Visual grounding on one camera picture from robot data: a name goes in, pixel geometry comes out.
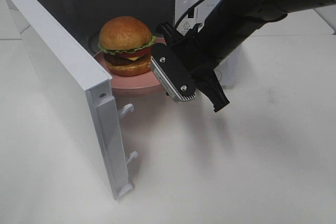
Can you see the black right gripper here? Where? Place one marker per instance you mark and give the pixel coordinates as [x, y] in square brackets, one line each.
[195, 54]

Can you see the round white door button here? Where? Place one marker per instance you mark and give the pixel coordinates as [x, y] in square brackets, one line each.
[218, 74]

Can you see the pink round plate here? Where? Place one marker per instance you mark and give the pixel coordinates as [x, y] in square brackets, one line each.
[143, 81]

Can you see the toy burger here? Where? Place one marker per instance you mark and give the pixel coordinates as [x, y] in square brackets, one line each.
[126, 46]

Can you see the white microwave door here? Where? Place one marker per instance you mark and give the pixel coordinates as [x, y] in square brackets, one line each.
[79, 89]

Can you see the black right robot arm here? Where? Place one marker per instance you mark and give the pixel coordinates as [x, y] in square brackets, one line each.
[240, 18]

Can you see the glass microwave turntable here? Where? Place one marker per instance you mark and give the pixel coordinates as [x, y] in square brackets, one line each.
[93, 43]

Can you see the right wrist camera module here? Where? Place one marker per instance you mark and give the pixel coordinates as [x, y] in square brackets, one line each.
[171, 73]

